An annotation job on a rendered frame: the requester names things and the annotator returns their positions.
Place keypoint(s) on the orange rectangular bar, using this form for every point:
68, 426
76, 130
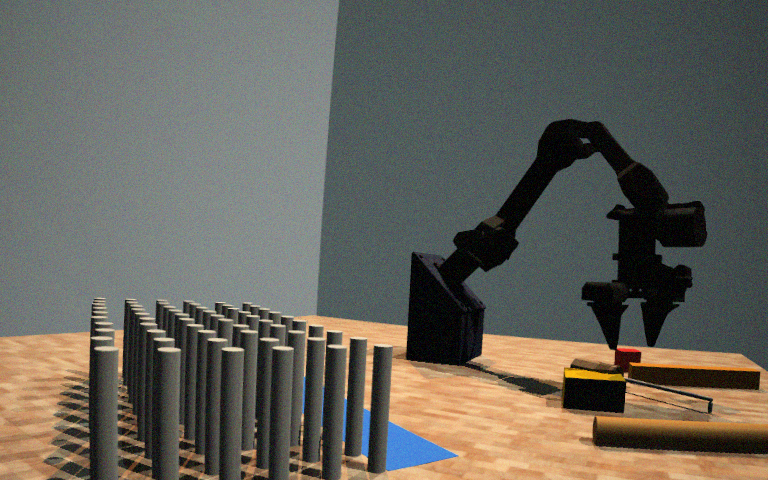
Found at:
695, 376

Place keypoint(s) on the blue flat strip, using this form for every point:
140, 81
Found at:
404, 449

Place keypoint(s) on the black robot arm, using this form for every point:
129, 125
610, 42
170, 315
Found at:
652, 218

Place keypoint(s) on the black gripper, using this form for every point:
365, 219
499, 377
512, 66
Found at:
608, 298

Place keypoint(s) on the red block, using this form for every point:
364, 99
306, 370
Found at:
624, 356

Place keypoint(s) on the brown cylinder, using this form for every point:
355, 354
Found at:
687, 434

